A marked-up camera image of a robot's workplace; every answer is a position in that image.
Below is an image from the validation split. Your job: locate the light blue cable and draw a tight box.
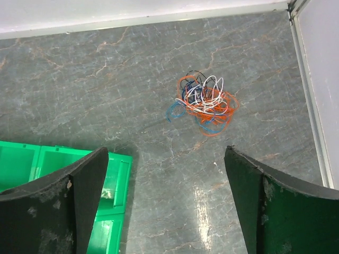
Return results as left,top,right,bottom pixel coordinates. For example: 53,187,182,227
166,102,226,134

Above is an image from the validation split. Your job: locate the green compartment tray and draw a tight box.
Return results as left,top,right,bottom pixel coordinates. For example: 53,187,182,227
1,141,132,253

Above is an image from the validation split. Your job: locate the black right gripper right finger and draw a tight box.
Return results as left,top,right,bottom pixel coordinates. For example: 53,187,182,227
224,146,338,253

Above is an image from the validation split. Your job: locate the black cable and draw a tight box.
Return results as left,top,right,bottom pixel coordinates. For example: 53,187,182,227
185,70,215,101

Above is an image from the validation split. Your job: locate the orange cable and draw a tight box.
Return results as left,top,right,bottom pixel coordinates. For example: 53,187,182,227
175,76,240,137

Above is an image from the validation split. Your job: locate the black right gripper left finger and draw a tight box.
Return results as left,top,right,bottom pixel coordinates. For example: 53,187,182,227
1,147,109,253

